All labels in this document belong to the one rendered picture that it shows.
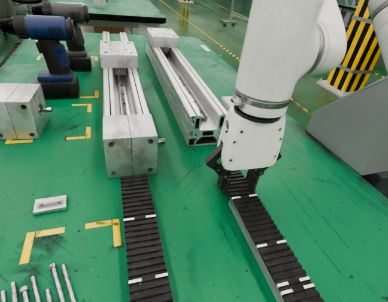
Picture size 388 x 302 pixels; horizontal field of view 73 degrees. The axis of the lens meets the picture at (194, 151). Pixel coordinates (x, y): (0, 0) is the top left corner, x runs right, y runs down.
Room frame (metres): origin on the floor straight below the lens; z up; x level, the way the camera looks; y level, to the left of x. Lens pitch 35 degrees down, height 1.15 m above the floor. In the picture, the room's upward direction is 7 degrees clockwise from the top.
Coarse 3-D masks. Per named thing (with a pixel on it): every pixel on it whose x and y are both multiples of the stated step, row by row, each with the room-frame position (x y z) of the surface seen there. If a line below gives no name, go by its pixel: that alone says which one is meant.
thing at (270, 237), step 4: (256, 232) 0.27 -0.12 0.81; (260, 232) 0.27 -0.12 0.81; (264, 232) 0.27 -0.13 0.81; (268, 232) 0.27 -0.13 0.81; (272, 232) 0.27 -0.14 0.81; (276, 232) 0.28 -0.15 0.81; (252, 236) 0.26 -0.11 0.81; (256, 236) 0.26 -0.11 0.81; (260, 236) 0.27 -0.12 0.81; (264, 236) 0.27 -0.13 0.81; (268, 236) 0.27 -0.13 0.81; (272, 236) 0.27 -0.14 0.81; (276, 236) 0.27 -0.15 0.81; (280, 236) 0.27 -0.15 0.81; (256, 240) 0.26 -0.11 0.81; (260, 240) 0.26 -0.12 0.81; (264, 240) 0.26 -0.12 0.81; (268, 240) 0.26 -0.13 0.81; (272, 240) 0.26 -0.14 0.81
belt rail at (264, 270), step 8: (232, 208) 0.34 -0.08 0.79; (240, 216) 0.31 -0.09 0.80; (240, 224) 0.31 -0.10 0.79; (248, 240) 0.27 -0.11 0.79; (256, 248) 0.25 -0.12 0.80; (256, 256) 0.25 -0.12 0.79; (264, 264) 0.23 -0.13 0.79; (264, 272) 0.22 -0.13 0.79; (272, 280) 0.21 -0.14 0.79; (272, 288) 0.20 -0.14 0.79; (280, 296) 0.19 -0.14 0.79
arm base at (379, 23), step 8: (384, 8) 0.74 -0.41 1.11; (376, 16) 0.75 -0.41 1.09; (384, 16) 0.73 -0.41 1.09; (376, 24) 0.75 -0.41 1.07; (384, 24) 0.72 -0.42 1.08; (376, 32) 0.75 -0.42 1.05; (384, 32) 0.71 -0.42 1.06; (384, 40) 0.71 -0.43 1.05; (384, 48) 0.70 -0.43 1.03; (384, 56) 0.70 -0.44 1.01; (384, 64) 0.70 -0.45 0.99
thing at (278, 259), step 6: (282, 252) 0.24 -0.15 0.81; (288, 252) 0.24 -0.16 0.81; (264, 258) 0.23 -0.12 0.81; (270, 258) 0.23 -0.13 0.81; (276, 258) 0.23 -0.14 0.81; (282, 258) 0.23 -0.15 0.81; (288, 258) 0.23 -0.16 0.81; (294, 258) 0.23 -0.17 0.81; (270, 264) 0.22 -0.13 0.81; (276, 264) 0.22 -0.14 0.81; (282, 264) 0.22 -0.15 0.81
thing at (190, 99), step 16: (176, 48) 1.10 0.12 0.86; (160, 64) 0.91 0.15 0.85; (176, 64) 1.00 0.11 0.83; (160, 80) 0.90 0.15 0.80; (176, 80) 0.74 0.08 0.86; (192, 80) 0.79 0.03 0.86; (176, 96) 0.68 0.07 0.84; (192, 96) 0.71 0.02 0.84; (208, 96) 0.66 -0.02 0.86; (176, 112) 0.66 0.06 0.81; (192, 112) 0.55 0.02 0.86; (208, 112) 0.63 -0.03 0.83; (224, 112) 0.58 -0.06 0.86; (192, 128) 0.54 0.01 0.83; (208, 128) 0.56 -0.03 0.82; (192, 144) 0.54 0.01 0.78; (208, 144) 0.55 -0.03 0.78
